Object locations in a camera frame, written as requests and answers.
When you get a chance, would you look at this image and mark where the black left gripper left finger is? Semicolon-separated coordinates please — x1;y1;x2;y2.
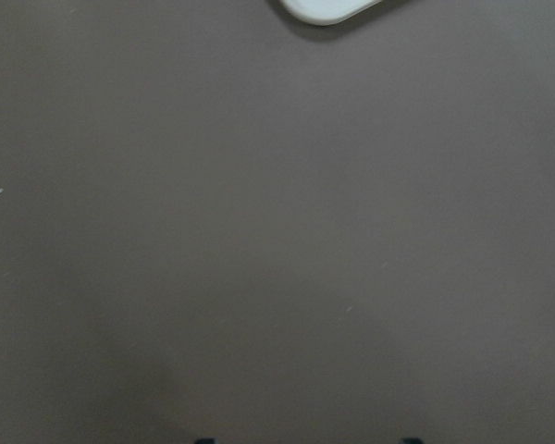
194;438;217;444

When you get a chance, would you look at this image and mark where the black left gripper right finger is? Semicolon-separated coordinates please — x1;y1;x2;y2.
400;438;424;444

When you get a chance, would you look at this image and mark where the cream rabbit tray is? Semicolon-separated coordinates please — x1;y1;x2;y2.
279;0;382;26

